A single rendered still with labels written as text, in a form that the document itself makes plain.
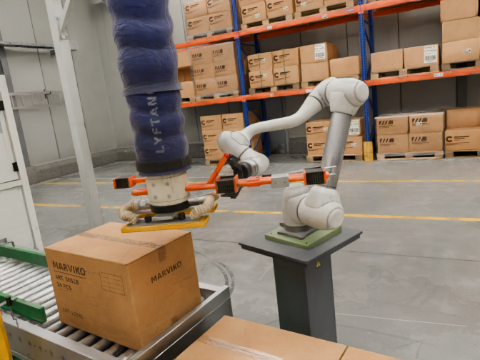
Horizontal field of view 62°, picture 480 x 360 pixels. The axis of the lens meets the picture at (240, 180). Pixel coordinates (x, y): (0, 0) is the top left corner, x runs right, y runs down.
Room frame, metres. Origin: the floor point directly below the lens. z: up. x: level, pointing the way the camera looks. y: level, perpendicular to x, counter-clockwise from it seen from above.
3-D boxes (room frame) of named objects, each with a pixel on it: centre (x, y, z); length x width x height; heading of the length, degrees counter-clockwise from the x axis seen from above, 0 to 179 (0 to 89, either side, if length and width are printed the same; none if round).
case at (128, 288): (1.84, 0.62, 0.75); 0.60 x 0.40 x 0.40; 55
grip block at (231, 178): (1.59, 0.05, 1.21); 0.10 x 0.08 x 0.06; 172
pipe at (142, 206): (1.63, 0.30, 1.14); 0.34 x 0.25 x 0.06; 82
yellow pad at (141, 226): (1.54, 0.31, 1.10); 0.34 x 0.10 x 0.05; 82
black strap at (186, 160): (1.63, 0.30, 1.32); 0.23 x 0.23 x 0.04
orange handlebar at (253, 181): (1.72, 0.09, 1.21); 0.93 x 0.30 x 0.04; 82
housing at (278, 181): (1.56, -0.16, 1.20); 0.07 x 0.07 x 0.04; 82
